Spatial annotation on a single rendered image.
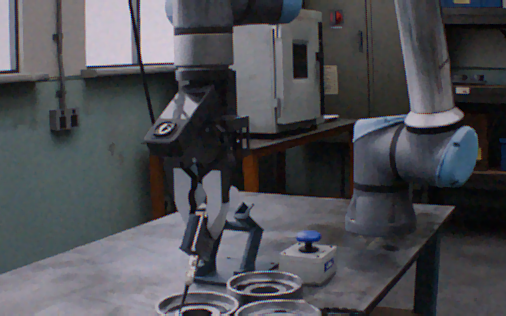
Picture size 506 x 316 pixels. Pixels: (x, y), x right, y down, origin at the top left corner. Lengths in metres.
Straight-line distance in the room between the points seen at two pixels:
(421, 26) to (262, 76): 2.00
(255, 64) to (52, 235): 1.23
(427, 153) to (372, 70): 3.51
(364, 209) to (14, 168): 1.69
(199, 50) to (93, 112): 2.23
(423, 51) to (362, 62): 3.55
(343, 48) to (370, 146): 3.50
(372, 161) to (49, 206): 1.80
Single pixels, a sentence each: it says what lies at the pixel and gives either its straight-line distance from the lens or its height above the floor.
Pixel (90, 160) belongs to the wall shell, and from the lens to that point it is 3.00.
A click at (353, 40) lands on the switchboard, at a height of 1.31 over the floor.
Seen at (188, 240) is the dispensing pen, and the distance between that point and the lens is 0.81.
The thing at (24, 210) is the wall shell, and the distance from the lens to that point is 2.72.
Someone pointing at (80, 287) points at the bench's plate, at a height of 0.80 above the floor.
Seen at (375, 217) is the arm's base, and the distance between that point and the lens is 1.29.
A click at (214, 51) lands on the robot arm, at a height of 1.15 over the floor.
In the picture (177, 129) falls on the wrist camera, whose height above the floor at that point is 1.07.
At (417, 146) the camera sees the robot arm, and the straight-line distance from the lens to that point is 1.21.
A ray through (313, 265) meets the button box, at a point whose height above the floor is 0.83.
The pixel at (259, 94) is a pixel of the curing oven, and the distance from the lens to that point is 3.12.
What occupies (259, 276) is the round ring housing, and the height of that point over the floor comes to 0.83.
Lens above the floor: 1.13
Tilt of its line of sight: 8 degrees down
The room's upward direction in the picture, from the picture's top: 2 degrees counter-clockwise
